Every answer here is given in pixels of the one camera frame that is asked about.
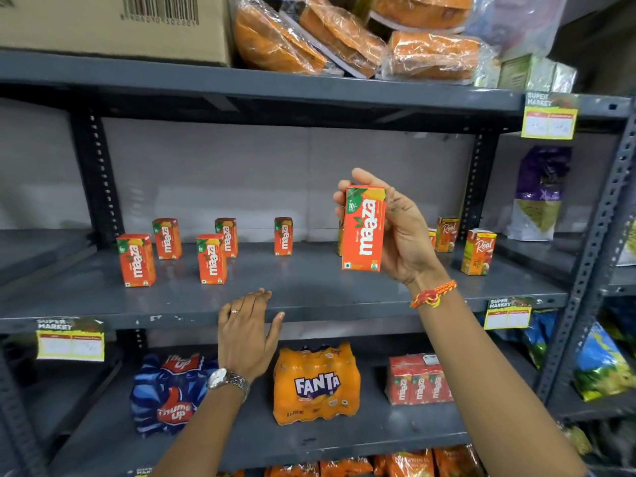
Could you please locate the person's right hand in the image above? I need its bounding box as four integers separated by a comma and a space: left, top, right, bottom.
333, 168, 444, 287

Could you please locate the person's left hand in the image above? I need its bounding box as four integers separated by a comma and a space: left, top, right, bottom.
218, 289, 286, 383

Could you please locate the orange mango juice carton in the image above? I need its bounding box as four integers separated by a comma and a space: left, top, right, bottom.
117, 234, 157, 288
274, 217, 294, 257
152, 218, 183, 261
215, 218, 239, 259
196, 234, 228, 286
342, 185, 387, 273

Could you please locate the person's left forearm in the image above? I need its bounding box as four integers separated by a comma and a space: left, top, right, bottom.
151, 378, 248, 477

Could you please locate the person's right forearm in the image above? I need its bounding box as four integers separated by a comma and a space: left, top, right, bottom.
412, 282, 590, 477

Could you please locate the grey metal shelving rack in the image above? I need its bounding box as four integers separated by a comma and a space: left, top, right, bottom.
0, 48, 636, 477
0, 228, 125, 477
494, 96, 636, 477

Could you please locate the silver wristwatch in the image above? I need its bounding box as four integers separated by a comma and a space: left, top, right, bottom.
206, 368, 250, 403

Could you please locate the orange soda bottle pack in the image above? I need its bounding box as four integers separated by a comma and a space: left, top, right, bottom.
272, 342, 362, 427

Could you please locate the blue cola bottle pack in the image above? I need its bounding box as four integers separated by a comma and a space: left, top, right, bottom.
130, 353, 220, 439

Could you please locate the purple white food packet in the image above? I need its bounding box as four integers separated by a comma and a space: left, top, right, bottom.
506, 146, 573, 243

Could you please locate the red shrink-wrapped carton pack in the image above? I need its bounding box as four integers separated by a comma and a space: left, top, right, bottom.
385, 353, 454, 406

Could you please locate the orange snack in clear wrap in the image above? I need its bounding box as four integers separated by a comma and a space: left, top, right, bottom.
281, 0, 389, 79
230, 0, 344, 78
382, 30, 499, 86
369, 0, 479, 34

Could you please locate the row of orange snack packets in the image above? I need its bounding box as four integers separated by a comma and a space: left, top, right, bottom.
217, 444, 486, 477

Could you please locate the green white boxes pack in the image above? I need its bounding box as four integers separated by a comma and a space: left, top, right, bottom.
498, 54, 578, 94

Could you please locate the blue yellow snack bag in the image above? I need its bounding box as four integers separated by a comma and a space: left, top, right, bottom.
573, 322, 636, 403
521, 310, 560, 371

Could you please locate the clear plastic bag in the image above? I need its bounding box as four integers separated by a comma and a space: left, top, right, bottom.
466, 0, 570, 63

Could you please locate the white yellow packet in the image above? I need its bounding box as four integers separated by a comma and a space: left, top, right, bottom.
616, 219, 636, 267

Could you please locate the green yellow packet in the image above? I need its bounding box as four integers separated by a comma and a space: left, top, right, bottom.
563, 424, 595, 456

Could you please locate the brown cardboard box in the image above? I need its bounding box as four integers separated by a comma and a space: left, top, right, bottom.
0, 0, 234, 68

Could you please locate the red yellow thread bracelet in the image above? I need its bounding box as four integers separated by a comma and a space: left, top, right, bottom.
410, 279, 458, 309

